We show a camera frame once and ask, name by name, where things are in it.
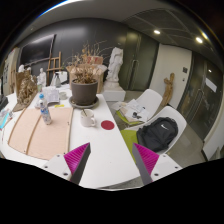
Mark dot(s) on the wooden stirring stick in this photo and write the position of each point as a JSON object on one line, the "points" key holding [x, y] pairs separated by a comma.
{"points": [[84, 112]]}

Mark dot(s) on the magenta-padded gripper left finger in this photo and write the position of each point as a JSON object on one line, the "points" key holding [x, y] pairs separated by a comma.
{"points": [[55, 165]]}

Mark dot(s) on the stack of books and papers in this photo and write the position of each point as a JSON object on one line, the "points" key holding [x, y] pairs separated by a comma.
{"points": [[131, 107]]}

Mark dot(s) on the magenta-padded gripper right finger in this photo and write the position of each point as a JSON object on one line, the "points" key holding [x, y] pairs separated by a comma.
{"points": [[166, 166]]}

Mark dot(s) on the wooden easel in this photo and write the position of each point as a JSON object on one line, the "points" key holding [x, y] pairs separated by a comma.
{"points": [[53, 68]]}

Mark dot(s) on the small white bowl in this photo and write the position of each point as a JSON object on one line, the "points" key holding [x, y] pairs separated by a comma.
{"points": [[63, 95]]}

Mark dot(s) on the long ceiling light strip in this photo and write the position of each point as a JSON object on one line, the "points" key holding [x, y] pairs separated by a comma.
{"points": [[60, 6]]}

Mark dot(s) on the brown carved relief sculpture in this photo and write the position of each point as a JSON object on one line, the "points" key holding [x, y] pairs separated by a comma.
{"points": [[26, 91]]}

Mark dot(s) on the white draped figure statue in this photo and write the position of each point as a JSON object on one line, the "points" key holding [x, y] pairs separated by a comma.
{"points": [[115, 65]]}

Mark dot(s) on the black desktop device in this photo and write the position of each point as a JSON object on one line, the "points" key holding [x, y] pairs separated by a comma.
{"points": [[2, 102]]}

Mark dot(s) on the white chair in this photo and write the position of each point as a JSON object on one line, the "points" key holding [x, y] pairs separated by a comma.
{"points": [[151, 100], [180, 120]]}

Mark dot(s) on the small white figurine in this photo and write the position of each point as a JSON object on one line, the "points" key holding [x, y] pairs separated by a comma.
{"points": [[42, 77]]}

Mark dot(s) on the wooden figure sculpture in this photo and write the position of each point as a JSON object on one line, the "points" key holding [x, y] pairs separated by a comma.
{"points": [[168, 90]]}

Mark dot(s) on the white statue pedestal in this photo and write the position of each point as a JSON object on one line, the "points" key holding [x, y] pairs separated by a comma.
{"points": [[114, 93]]}

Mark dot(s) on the white bust sculpture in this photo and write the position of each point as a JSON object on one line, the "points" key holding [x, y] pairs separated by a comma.
{"points": [[21, 68]]}

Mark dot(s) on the green seat cushion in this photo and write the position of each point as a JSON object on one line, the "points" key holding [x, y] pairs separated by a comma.
{"points": [[128, 138], [123, 119]]}

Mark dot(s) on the flat round red coaster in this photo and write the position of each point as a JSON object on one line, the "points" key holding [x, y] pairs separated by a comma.
{"points": [[107, 125]]}

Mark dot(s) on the white cabinet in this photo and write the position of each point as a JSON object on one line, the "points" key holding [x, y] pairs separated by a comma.
{"points": [[11, 71]]}

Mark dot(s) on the colourful booklets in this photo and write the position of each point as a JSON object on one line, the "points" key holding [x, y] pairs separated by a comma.
{"points": [[5, 118]]}

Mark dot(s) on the small yellow strip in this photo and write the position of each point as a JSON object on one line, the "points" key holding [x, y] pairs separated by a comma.
{"points": [[59, 106]]}

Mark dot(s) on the white blue-capped drink bottle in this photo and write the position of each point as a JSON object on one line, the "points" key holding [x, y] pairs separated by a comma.
{"points": [[45, 115]]}

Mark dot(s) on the clear spray bottle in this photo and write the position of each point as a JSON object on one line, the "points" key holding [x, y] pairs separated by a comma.
{"points": [[57, 81]]}

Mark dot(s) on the round ceiling spotlight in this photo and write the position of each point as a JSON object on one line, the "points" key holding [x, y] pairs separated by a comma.
{"points": [[199, 40], [157, 32]]}

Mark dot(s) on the white mug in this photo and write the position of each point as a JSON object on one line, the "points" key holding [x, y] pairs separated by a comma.
{"points": [[88, 120]]}

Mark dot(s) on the dark wall screen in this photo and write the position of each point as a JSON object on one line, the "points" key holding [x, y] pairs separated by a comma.
{"points": [[36, 50]]}

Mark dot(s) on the light wooden frame panel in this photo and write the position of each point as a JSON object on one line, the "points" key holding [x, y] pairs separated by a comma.
{"points": [[50, 133]]}

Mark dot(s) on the black backpack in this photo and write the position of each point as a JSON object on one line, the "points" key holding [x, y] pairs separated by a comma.
{"points": [[156, 135]]}

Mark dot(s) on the dried plant in grey pot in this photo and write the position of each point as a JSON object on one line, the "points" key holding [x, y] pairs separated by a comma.
{"points": [[84, 93]]}

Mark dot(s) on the cardboard box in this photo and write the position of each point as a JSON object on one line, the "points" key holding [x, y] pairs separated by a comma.
{"points": [[100, 80]]}

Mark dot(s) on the grey plant saucer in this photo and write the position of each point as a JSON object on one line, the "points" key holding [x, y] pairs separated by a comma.
{"points": [[83, 106]]}

